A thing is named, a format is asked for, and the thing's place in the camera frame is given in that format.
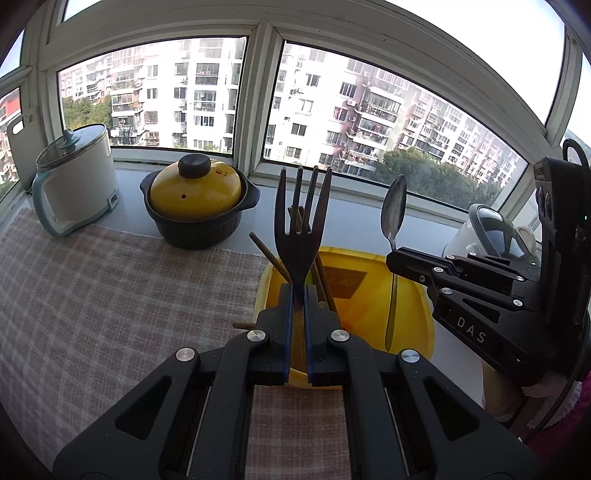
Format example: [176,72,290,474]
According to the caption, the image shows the white electric kettle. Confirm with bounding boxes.
[442,203,539,266]

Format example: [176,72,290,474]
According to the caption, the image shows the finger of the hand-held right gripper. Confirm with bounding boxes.
[386,246,541,284]
[386,264,528,315]

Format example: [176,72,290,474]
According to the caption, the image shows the white and teal electric pot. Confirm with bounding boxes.
[31,124,121,238]

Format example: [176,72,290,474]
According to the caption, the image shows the silver spoon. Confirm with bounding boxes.
[381,174,408,352]

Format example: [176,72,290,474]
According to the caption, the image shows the white window frame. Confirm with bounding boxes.
[0,0,591,232]

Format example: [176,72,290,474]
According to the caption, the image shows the white cutting board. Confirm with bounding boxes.
[6,113,40,190]

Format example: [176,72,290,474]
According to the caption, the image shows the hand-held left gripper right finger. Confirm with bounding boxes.
[302,284,541,480]

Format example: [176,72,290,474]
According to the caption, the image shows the yellow plastic container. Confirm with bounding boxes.
[253,247,437,392]

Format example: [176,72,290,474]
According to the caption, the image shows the black casserole with yellow lid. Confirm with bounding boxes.
[140,154,260,250]

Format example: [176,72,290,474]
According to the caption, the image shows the person's right forearm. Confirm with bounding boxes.
[522,369,591,457]

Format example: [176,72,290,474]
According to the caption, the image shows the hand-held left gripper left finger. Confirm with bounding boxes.
[53,282,296,480]

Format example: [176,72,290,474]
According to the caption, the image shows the silver fork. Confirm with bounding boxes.
[274,166,333,301]

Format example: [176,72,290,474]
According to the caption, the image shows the pink checked cloth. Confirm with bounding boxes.
[0,208,352,480]

